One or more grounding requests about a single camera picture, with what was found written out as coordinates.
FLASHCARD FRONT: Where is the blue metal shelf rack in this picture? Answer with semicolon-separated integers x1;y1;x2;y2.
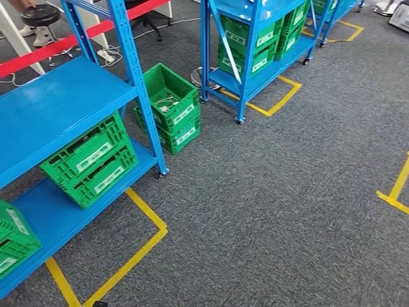
311;0;365;48
0;0;170;301
199;0;334;125

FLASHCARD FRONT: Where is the chrome stanchion base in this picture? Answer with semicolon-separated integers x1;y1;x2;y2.
190;66;222;91

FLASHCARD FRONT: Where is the black office chair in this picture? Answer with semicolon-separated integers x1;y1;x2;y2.
124;0;174;42

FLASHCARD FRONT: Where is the white power strip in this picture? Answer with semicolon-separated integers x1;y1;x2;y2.
96;48;116;65

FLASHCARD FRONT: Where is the white desk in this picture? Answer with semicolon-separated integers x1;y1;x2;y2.
75;6;110;51
0;2;46;77

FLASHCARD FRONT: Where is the red barrier belt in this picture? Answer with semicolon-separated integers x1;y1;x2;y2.
0;0;171;79

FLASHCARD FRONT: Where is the person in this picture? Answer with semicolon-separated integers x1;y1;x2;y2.
8;0;54;48

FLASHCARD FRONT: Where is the yellow floor tape square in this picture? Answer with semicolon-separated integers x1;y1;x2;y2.
376;152;409;216

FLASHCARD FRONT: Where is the white machine base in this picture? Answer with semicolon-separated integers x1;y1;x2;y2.
373;0;409;33

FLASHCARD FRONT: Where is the white cable bundle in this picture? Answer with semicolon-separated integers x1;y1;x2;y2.
154;96;180;114

